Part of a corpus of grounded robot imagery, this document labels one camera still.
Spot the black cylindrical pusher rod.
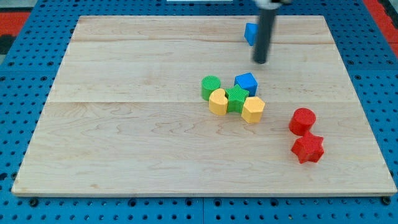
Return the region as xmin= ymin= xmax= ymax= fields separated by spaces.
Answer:
xmin=252 ymin=9 xmax=277 ymax=64

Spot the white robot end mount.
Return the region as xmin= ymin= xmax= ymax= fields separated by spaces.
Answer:
xmin=253 ymin=0 xmax=292 ymax=9

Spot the blue triangle block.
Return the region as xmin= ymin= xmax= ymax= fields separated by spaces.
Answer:
xmin=244 ymin=23 xmax=258 ymax=46

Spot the blue cube block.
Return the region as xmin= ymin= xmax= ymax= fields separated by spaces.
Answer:
xmin=234 ymin=72 xmax=258 ymax=96

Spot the green star block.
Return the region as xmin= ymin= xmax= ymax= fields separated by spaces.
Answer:
xmin=226 ymin=84 xmax=249 ymax=113

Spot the green cylinder block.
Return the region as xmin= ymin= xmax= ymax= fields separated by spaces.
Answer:
xmin=201 ymin=75 xmax=221 ymax=101

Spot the yellow hexagon block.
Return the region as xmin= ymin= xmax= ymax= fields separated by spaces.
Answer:
xmin=241 ymin=96 xmax=266 ymax=123

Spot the yellow heart block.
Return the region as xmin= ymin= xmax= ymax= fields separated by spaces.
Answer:
xmin=209 ymin=88 xmax=228 ymax=116

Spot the red cylinder block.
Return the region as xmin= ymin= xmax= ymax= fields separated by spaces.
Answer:
xmin=289 ymin=108 xmax=317 ymax=136

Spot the red star block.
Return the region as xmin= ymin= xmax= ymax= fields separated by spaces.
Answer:
xmin=291 ymin=131 xmax=325 ymax=164

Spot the wooden board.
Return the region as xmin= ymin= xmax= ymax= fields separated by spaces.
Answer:
xmin=12 ymin=16 xmax=397 ymax=197

